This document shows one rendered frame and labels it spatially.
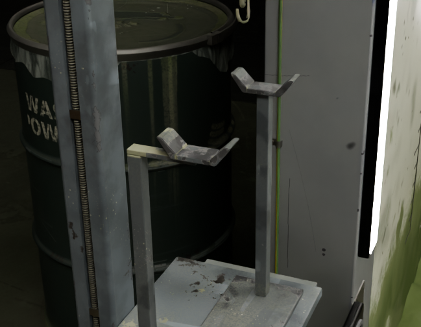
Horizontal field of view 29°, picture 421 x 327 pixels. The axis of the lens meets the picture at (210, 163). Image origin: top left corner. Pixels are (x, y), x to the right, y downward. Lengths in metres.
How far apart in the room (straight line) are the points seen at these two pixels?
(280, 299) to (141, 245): 0.29
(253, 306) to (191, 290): 0.10
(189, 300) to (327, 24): 0.50
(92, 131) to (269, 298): 0.35
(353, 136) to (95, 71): 0.59
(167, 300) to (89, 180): 0.23
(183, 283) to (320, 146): 0.39
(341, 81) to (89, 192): 0.53
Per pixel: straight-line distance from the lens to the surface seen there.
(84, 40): 0.91
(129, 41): 1.98
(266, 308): 1.10
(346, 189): 1.43
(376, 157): 1.40
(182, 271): 1.19
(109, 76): 0.95
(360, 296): 1.60
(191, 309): 1.11
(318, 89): 1.37
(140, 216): 0.87
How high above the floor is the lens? 1.44
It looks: 26 degrees down
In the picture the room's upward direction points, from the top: 1 degrees counter-clockwise
